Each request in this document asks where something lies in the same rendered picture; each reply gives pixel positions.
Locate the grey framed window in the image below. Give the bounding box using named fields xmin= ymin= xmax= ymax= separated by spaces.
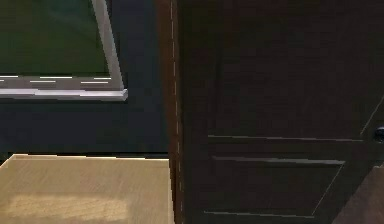
xmin=0 ymin=0 xmax=129 ymax=102

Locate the dark brown room door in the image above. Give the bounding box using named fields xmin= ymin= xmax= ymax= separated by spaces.
xmin=155 ymin=0 xmax=384 ymax=224

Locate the black door handle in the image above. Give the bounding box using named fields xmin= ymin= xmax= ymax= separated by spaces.
xmin=373 ymin=125 xmax=384 ymax=144

